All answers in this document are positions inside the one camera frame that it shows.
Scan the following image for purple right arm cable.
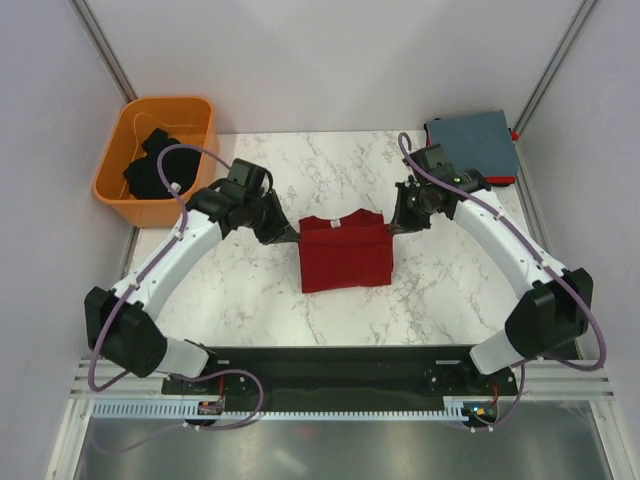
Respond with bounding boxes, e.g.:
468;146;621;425
398;132;609;372

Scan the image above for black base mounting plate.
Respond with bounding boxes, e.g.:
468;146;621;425
162;346;517;412

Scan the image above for black t shirt in basket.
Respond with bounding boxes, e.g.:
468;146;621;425
123;128;200;200

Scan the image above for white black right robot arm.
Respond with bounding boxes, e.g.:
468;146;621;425
389;133;602;394

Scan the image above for dark red t shirt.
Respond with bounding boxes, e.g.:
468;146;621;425
298;209;394;294

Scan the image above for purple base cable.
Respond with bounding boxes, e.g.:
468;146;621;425
88;369;269;456
462;359;526;435

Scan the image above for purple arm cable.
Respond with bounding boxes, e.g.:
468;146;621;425
398;132;609;372
88;143;234;391

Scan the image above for orange plastic laundry basket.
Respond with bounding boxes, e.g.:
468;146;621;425
93;96;219;228

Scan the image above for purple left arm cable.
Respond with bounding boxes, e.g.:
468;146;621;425
88;143;234;391

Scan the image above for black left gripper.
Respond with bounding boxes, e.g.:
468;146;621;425
243;189;299;246

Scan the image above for white slotted cable duct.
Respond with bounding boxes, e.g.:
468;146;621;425
92;399;468;422

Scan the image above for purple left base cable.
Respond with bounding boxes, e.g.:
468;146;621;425
88;369;269;456

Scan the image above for left aluminium frame post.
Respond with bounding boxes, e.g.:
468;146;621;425
69;0;138;103

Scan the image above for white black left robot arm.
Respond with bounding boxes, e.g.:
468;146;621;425
84;159;299;393

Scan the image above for folded grey blue t shirt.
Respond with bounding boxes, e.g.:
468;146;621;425
424;110;510;178

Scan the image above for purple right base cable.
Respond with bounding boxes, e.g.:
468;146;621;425
462;359;526;435

